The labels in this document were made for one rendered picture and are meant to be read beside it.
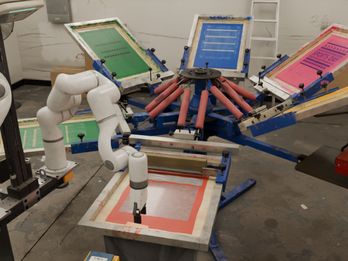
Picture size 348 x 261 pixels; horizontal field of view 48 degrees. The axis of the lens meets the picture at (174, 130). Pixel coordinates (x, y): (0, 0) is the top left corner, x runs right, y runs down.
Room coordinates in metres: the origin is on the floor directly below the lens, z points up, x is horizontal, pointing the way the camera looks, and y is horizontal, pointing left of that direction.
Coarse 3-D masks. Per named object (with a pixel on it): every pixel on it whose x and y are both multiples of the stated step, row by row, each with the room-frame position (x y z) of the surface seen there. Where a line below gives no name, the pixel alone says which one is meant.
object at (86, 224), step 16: (208, 160) 2.03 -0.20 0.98; (112, 192) 1.71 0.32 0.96; (96, 208) 1.53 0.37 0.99; (80, 224) 1.41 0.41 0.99; (96, 224) 1.41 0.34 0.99; (112, 224) 1.41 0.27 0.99; (208, 224) 1.40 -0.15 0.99; (144, 240) 1.34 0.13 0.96; (160, 240) 1.32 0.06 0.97; (176, 240) 1.30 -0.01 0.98; (192, 240) 1.30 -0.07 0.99; (208, 240) 1.30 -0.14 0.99
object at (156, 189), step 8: (128, 184) 1.80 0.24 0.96; (152, 184) 1.79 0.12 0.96; (160, 184) 1.79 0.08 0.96; (128, 192) 1.72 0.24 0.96; (152, 192) 1.72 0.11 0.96; (160, 192) 1.72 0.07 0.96; (120, 200) 1.64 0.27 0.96; (128, 200) 1.64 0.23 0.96; (152, 200) 1.64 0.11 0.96; (120, 208) 1.58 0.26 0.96; (128, 208) 1.58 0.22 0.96; (152, 208) 1.58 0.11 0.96; (112, 216) 1.51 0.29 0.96; (120, 216) 1.51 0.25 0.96; (128, 216) 1.51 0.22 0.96; (144, 216) 1.51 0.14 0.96; (144, 224) 1.45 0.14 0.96
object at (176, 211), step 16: (192, 176) 1.88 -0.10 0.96; (208, 176) 1.88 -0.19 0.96; (176, 192) 1.72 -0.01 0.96; (192, 192) 1.72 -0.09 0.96; (160, 208) 1.58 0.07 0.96; (176, 208) 1.57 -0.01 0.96; (192, 208) 1.57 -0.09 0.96; (160, 224) 1.45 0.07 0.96; (176, 224) 1.45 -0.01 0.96; (192, 224) 1.45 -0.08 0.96
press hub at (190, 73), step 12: (180, 72) 2.76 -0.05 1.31; (192, 72) 2.75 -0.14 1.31; (204, 72) 2.71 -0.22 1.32; (216, 72) 2.75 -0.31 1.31; (204, 84) 2.71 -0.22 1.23; (180, 108) 2.82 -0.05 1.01; (192, 108) 2.68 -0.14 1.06; (204, 120) 2.57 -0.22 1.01; (216, 120) 2.59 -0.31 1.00; (204, 132) 2.59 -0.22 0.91; (216, 132) 2.59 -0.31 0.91
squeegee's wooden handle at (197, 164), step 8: (152, 160) 1.93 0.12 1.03; (160, 160) 1.92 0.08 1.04; (168, 160) 1.91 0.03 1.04; (176, 160) 1.90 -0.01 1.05; (184, 160) 1.89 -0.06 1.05; (192, 160) 1.88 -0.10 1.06; (200, 160) 1.87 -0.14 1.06; (184, 168) 1.89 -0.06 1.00; (192, 168) 1.88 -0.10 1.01; (200, 168) 1.87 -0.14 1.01
